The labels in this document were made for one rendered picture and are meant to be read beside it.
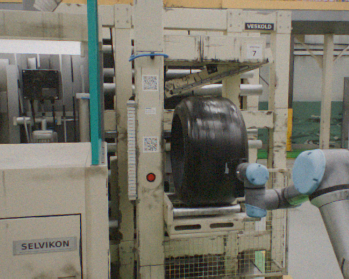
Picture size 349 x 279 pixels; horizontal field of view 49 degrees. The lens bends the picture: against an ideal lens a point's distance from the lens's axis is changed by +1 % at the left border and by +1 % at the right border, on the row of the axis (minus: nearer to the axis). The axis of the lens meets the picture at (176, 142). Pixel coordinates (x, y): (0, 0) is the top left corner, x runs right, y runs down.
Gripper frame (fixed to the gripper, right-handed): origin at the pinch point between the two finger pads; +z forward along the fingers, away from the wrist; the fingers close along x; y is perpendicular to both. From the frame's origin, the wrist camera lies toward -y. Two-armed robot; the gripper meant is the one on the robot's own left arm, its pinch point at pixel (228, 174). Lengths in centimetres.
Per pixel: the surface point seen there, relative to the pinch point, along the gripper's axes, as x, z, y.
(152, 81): 31, 15, 44
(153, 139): 31.0, 18.0, 16.7
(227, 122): -1.2, 2.9, 23.2
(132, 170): 40.8, 25.2, 1.6
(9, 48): 95, 20, 59
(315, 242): -153, 195, -87
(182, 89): 9, 54, 46
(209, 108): 5.6, 8.0, 30.2
